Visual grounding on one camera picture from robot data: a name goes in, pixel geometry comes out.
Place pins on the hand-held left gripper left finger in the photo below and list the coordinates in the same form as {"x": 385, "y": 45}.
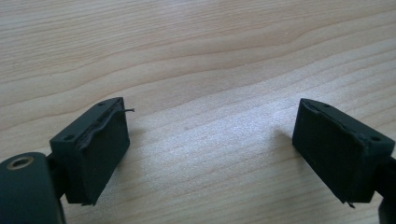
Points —
{"x": 93, "y": 155}

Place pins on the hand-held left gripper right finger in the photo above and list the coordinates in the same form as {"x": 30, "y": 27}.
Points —
{"x": 339, "y": 152}

